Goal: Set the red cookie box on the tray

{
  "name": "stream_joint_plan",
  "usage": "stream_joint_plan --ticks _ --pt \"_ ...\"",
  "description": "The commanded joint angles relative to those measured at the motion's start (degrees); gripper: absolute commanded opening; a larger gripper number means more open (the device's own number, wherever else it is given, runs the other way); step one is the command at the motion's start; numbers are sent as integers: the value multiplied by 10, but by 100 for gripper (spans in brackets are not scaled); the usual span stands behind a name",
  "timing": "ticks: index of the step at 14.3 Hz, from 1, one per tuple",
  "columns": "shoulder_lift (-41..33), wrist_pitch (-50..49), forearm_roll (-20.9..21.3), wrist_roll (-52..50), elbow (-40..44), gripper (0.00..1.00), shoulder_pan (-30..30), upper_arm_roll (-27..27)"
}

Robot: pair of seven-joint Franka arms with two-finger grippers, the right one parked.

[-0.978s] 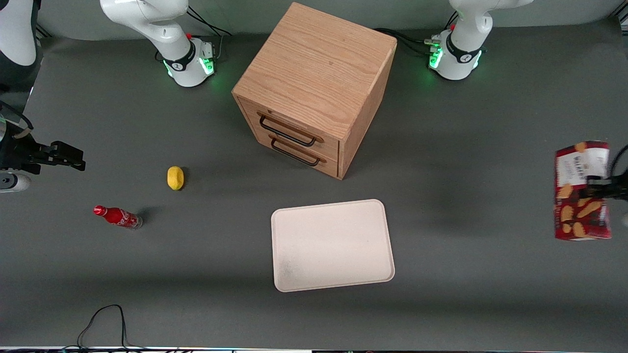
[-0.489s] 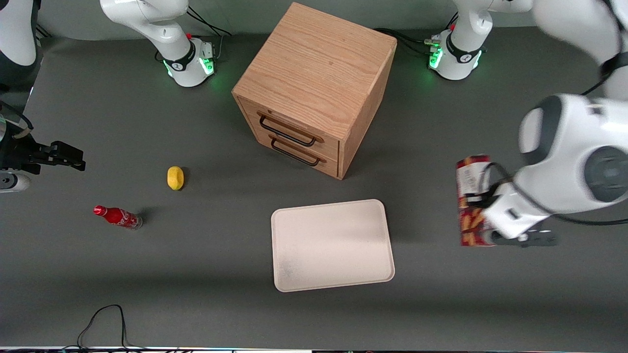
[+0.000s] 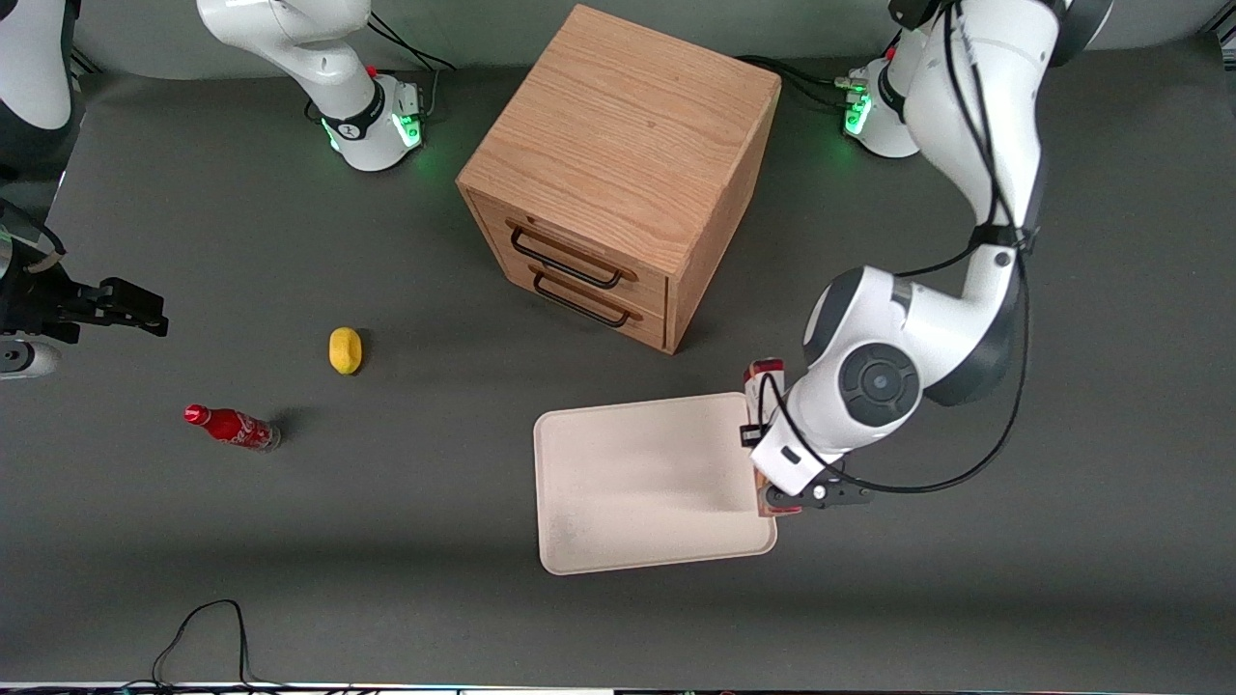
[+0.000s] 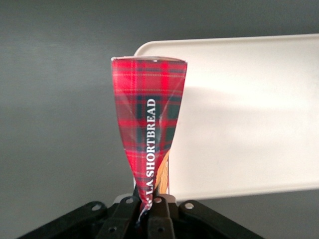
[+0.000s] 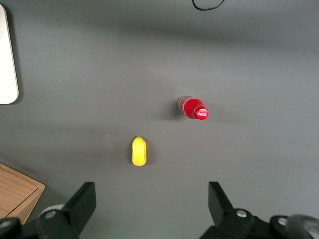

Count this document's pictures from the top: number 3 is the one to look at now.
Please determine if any wooden drawer cabinet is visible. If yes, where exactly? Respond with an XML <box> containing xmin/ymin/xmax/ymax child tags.
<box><xmin>455</xmin><ymin>4</ymin><xmax>782</xmax><ymax>356</ymax></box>

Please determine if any red cola bottle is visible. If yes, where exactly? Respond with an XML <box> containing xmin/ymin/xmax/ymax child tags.
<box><xmin>183</xmin><ymin>403</ymin><xmax>282</xmax><ymax>452</ymax></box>

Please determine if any thin black looped cable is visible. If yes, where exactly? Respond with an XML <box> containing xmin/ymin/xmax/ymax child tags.
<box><xmin>151</xmin><ymin>598</ymin><xmax>283</xmax><ymax>692</ymax></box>

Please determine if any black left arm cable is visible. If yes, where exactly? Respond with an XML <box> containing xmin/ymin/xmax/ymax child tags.
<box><xmin>758</xmin><ymin>0</ymin><xmax>1033</xmax><ymax>496</ymax></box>

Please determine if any black right base cable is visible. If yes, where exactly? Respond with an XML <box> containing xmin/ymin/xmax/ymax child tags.
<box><xmin>365</xmin><ymin>9</ymin><xmax>458</xmax><ymax>119</ymax></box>

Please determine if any red cookie box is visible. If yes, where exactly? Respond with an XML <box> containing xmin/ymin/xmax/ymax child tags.
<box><xmin>743</xmin><ymin>358</ymin><xmax>805</xmax><ymax>519</ymax></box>

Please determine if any black drawer handle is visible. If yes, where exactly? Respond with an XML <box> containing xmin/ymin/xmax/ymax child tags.
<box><xmin>508</xmin><ymin>220</ymin><xmax>639</xmax><ymax>290</ymax></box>
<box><xmin>530</xmin><ymin>264</ymin><xmax>644</xmax><ymax>329</ymax></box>

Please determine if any black left base cable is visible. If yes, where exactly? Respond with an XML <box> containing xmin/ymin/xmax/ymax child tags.
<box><xmin>735</xmin><ymin>54</ymin><xmax>866</xmax><ymax>113</ymax></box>

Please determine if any white rectangular tray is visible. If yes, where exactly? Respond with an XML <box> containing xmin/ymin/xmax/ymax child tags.
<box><xmin>533</xmin><ymin>391</ymin><xmax>779</xmax><ymax>578</ymax></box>

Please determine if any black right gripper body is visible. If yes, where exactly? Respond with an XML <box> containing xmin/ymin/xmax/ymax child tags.
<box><xmin>0</xmin><ymin>259</ymin><xmax>103</xmax><ymax>345</ymax></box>

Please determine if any black base cable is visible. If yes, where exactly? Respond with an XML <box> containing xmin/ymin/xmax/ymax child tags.
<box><xmin>365</xmin><ymin>9</ymin><xmax>458</xmax><ymax>119</ymax></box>
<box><xmin>735</xmin><ymin>54</ymin><xmax>866</xmax><ymax>113</ymax></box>

